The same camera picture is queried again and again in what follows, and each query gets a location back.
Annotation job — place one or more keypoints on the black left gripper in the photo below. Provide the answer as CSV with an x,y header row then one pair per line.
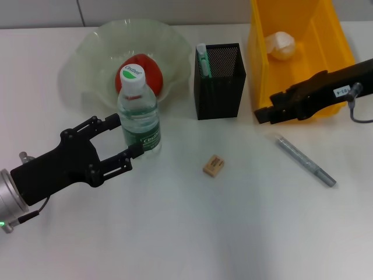
x,y
58,169

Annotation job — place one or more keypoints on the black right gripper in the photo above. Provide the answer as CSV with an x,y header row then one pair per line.
x,y
326,90

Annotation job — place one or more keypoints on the clear green-label water bottle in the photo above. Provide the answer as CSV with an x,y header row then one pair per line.
x,y
140,116

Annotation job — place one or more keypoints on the grey marker pen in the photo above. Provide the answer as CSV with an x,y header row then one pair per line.
x,y
303,160

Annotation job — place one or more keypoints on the white paper ball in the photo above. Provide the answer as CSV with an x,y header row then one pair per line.
x,y
281,46

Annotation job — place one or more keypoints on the red orange fruit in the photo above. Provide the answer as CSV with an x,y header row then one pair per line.
x,y
154,76

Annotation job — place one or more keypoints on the mint green utility knife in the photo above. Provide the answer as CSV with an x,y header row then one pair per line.
x,y
204,62

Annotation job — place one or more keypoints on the tan rubber eraser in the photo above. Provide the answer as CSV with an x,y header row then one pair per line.
x,y
214,165

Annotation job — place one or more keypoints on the black mesh pen holder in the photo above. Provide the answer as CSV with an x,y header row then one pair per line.
x,y
224,99

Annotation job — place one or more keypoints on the pale green glass fruit plate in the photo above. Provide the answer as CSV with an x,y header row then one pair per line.
x,y
96,58

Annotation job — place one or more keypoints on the yellow plastic storage bin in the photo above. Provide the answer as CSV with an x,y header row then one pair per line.
x,y
320,58

